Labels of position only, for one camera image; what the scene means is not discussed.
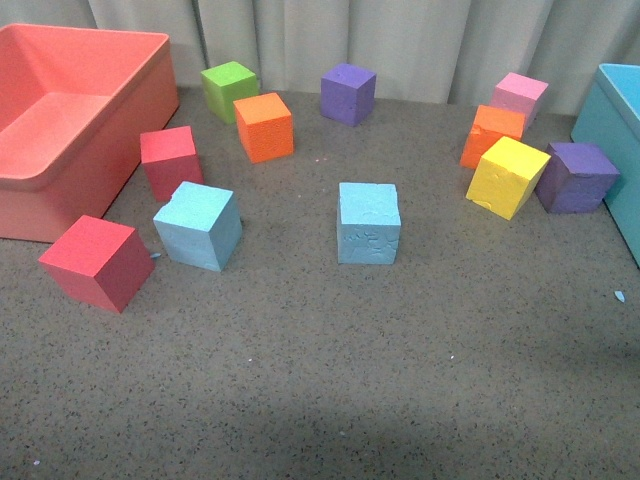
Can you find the yellow foam block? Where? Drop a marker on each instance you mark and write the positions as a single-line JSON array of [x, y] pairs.
[[506, 176]]

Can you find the orange foam block right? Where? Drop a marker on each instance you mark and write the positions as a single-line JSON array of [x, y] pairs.
[[490, 124]]

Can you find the orange foam block left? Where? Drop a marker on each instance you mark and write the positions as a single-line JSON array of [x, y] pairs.
[[265, 127]]

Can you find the teal plastic bin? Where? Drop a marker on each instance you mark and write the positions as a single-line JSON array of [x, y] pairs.
[[609, 118]]

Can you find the purple foam block right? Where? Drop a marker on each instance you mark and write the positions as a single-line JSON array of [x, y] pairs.
[[576, 178]]

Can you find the light blue block dented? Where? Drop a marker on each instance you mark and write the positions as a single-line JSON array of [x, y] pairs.
[[368, 223]]

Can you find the red foam block front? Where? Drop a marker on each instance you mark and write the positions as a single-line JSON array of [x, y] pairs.
[[99, 262]]

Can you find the pink plastic bin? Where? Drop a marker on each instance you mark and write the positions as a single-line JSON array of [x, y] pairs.
[[74, 102]]

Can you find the light blue block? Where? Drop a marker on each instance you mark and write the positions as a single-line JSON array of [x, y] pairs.
[[200, 225]]

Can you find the red foam block rear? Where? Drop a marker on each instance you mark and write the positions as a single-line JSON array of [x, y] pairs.
[[169, 157]]

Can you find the orange foam block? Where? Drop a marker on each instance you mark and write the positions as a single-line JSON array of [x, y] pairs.
[[265, 127], [490, 124]]

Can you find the red foam block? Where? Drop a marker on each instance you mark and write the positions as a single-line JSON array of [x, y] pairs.
[[169, 157], [99, 262]]

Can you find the green foam block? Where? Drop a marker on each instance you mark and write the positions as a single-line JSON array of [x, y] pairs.
[[226, 83]]

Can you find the pink foam block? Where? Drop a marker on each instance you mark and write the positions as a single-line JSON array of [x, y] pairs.
[[519, 93]]

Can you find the white curtain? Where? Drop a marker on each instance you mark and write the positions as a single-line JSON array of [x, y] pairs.
[[429, 51]]

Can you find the purple foam block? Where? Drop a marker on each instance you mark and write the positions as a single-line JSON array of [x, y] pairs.
[[347, 94], [576, 178]]

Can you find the purple foam block rear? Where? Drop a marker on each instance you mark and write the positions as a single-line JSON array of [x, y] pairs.
[[347, 94]]

